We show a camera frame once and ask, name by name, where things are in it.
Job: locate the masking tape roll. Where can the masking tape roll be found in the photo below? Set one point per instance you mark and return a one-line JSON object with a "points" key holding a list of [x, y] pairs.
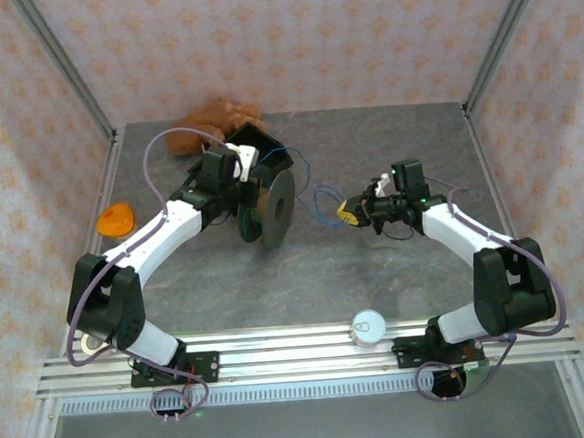
{"points": [[87, 344]]}

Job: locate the orange-lidded white container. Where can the orange-lidded white container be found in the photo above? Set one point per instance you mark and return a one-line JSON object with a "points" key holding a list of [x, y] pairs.
{"points": [[116, 221]]}

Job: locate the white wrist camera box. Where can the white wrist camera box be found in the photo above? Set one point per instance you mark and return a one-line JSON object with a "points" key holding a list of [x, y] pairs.
{"points": [[382, 183], [245, 159]]}

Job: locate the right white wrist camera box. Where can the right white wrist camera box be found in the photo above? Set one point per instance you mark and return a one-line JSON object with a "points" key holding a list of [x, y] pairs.
{"points": [[382, 183]]}

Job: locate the black two-compartment box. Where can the black two-compartment box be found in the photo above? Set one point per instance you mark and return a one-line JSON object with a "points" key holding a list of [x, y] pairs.
{"points": [[261, 141]]}

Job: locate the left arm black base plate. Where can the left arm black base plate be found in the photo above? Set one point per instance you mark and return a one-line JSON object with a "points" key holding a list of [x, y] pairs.
{"points": [[204, 365]]}

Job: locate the white round cap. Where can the white round cap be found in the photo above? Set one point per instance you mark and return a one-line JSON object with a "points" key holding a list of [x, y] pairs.
{"points": [[368, 326]]}

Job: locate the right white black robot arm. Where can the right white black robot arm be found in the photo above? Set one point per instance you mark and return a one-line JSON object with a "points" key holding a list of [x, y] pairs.
{"points": [[502, 284]]}

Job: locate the aluminium corner post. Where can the aluminium corner post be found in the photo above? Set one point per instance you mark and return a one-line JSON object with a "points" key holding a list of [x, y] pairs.
{"points": [[502, 39], [69, 74]]}

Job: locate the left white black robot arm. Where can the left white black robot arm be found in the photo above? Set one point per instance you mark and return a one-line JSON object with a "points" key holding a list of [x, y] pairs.
{"points": [[148, 239]]}

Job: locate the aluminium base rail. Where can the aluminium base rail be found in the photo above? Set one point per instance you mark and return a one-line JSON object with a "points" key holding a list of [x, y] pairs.
{"points": [[291, 357]]}

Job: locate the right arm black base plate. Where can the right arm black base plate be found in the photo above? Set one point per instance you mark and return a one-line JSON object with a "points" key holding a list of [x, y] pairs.
{"points": [[409, 352]]}

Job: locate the brown plush toy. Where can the brown plush toy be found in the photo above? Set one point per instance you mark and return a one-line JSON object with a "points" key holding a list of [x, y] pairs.
{"points": [[190, 131]]}

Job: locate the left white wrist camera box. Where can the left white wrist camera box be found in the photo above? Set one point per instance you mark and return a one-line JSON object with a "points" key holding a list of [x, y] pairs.
{"points": [[245, 159]]}

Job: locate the aluminium side rail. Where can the aluminium side rail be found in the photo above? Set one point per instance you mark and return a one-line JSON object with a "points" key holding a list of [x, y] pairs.
{"points": [[103, 192], [494, 175]]}

